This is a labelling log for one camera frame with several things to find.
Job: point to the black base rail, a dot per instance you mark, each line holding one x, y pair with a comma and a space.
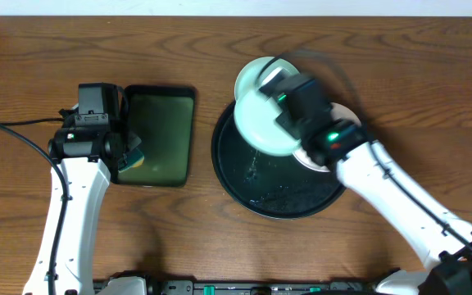
191, 286

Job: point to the green yellow sponge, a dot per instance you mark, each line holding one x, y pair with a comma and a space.
131, 159

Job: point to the black round tray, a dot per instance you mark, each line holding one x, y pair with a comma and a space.
276, 187

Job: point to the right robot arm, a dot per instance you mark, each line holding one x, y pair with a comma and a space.
441, 239

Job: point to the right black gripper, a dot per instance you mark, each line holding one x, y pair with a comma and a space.
277, 102

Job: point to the mint green plate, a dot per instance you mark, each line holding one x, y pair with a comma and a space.
258, 72
255, 118

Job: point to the white pink plate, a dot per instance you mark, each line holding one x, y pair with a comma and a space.
338, 112

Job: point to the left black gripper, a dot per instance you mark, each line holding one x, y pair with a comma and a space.
131, 142

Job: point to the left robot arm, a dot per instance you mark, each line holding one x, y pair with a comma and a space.
65, 261

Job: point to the black rectangular tray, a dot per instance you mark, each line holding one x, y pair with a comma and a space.
162, 117

